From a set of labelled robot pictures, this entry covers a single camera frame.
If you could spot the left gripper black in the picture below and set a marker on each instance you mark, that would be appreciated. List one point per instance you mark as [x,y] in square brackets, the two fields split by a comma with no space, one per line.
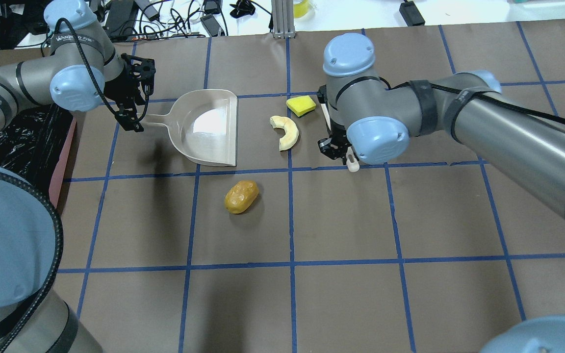
[121,85]

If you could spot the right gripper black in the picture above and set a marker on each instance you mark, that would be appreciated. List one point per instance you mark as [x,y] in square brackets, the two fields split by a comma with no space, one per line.
[332,145]

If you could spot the pale curved peel piece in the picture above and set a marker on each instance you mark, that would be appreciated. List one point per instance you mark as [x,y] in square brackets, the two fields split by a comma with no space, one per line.
[291,131]

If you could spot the yellow green sponge piece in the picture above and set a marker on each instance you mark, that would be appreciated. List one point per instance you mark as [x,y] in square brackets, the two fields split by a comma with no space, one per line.
[301,105]

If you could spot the beige plastic dustpan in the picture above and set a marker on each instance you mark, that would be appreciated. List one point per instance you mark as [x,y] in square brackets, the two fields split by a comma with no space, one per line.
[202,126]

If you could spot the orange potato toy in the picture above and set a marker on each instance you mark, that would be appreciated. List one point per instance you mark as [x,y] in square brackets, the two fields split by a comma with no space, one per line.
[241,196]

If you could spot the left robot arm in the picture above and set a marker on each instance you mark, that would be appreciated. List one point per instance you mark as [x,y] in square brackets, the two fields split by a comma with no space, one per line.
[83,71]

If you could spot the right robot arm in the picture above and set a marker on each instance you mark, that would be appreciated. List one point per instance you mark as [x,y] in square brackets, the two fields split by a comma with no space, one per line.
[371,122]

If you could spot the black lined trash bin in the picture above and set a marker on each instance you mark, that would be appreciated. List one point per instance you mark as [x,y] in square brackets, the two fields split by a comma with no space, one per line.
[36,146]

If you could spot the yellow tape roll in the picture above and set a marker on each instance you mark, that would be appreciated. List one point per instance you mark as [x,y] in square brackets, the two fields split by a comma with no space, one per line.
[301,8]

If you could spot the black power adapter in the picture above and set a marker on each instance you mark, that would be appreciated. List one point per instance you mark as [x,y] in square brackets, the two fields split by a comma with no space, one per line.
[411,14]

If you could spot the aluminium frame post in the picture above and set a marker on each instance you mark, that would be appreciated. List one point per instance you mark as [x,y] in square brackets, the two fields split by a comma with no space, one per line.
[283,19]

